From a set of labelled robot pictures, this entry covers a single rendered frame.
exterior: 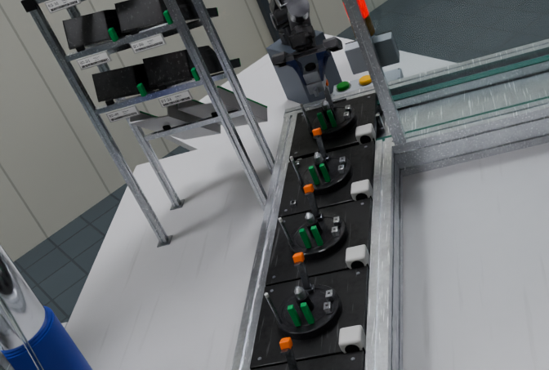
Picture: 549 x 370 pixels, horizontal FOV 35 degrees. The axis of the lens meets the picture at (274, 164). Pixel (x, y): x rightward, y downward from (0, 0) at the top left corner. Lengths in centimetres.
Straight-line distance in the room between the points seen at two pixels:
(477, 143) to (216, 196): 78
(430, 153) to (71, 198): 276
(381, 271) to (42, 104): 291
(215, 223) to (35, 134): 221
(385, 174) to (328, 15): 319
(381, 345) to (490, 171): 68
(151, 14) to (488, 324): 106
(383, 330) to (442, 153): 67
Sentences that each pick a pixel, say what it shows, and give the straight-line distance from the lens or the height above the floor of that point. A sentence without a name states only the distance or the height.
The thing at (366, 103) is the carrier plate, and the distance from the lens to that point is 247.
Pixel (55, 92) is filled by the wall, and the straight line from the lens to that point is 453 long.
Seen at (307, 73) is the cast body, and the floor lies 116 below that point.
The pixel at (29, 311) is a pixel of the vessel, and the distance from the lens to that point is 190.
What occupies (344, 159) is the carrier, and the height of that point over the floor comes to 101.
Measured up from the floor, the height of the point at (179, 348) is 86.
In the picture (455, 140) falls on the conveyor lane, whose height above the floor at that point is 93.
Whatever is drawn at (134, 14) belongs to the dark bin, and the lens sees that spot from 219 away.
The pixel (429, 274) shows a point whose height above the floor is 86.
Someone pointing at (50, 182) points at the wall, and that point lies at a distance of 463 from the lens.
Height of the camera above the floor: 215
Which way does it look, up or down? 30 degrees down
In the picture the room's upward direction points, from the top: 24 degrees counter-clockwise
